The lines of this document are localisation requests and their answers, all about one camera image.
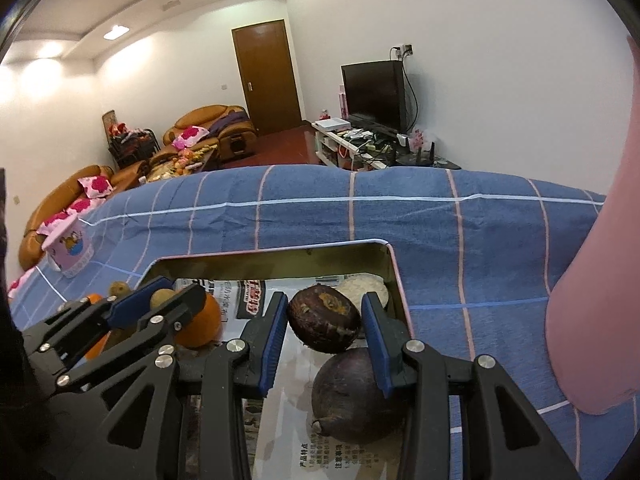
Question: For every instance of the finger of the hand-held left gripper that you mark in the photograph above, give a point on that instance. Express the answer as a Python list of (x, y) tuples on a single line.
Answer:
[(165, 315), (132, 300)]

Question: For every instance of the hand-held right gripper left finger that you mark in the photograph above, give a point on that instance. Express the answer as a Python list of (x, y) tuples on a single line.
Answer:
[(272, 345)]

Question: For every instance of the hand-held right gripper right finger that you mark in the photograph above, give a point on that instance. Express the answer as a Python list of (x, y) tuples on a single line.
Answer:
[(377, 345)]

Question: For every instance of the brown kiwi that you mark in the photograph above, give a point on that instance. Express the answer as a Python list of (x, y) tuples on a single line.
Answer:
[(119, 289), (161, 296)]

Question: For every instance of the orange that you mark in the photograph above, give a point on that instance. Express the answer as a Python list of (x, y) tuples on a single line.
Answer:
[(202, 322), (96, 346)]

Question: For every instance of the small dark brown fruit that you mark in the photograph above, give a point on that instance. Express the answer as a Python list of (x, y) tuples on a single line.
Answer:
[(322, 317)]

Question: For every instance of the cut taro piece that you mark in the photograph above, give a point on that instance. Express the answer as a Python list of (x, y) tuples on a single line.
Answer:
[(362, 287)]

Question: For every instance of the large dark purple fruit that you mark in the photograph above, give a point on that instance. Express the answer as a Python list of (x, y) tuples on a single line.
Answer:
[(350, 400)]

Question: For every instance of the pink tin box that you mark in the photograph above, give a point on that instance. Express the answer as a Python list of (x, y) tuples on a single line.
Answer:
[(280, 262)]

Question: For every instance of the pink cartoon mug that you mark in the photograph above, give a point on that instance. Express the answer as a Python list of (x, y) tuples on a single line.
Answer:
[(70, 250)]

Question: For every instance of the printed paper sheet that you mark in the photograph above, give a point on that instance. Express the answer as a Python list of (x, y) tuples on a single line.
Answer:
[(285, 435)]

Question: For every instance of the pink floral cushion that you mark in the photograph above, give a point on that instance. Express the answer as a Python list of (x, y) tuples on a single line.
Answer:
[(82, 206), (97, 186), (57, 222), (191, 136)]

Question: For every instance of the blue checked bed sheet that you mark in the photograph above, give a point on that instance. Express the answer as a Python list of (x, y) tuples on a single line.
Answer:
[(400, 220)]

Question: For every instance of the brown leather sofa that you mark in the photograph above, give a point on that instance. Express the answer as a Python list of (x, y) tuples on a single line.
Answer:
[(45, 200)]

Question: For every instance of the cluttered coffee table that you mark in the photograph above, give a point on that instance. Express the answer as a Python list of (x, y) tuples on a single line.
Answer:
[(180, 162)]

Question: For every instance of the rolled brown mat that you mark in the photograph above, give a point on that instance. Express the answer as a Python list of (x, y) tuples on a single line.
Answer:
[(110, 121)]

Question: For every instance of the black router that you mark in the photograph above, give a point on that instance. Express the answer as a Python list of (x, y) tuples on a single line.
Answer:
[(421, 156)]

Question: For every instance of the brown leather armchair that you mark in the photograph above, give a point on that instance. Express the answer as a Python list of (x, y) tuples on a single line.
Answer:
[(210, 115)]

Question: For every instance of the purple blanket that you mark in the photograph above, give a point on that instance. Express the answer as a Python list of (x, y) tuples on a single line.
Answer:
[(230, 122)]

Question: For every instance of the white television stand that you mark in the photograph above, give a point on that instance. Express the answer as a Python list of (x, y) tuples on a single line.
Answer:
[(330, 145)]

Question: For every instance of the pink electric kettle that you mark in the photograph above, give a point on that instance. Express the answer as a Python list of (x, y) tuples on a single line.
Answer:
[(595, 310)]

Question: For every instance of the white set-top box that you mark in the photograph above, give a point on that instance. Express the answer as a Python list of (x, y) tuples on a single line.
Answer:
[(334, 124)]

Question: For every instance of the pink tall box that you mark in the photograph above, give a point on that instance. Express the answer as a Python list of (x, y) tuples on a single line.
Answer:
[(342, 102)]

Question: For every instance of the black television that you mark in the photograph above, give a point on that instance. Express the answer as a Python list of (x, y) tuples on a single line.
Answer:
[(372, 92)]

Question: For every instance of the brown wooden door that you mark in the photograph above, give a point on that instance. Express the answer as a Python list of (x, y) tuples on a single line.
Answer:
[(265, 80)]

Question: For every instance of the square ceiling light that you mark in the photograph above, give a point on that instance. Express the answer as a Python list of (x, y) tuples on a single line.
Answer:
[(115, 32)]

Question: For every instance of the ceiling air vent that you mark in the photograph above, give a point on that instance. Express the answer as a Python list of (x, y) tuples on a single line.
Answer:
[(170, 6)]

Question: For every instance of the wall power socket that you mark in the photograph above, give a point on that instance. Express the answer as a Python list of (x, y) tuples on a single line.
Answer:
[(402, 50)]

